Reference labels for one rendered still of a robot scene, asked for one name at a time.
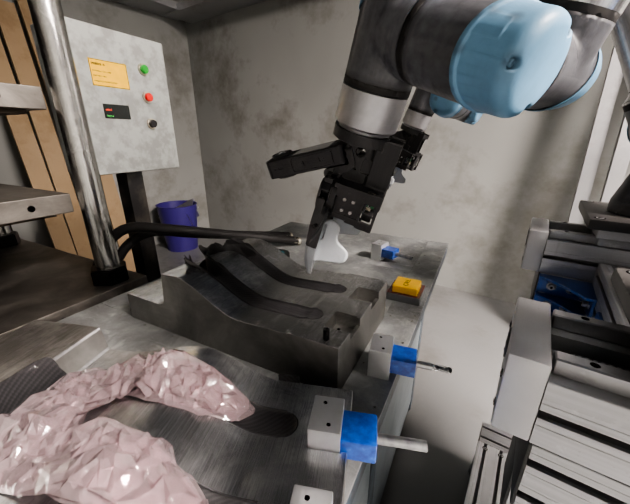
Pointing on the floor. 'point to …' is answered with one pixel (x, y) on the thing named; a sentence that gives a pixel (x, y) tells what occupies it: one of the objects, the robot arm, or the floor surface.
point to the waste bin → (173, 210)
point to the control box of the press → (123, 116)
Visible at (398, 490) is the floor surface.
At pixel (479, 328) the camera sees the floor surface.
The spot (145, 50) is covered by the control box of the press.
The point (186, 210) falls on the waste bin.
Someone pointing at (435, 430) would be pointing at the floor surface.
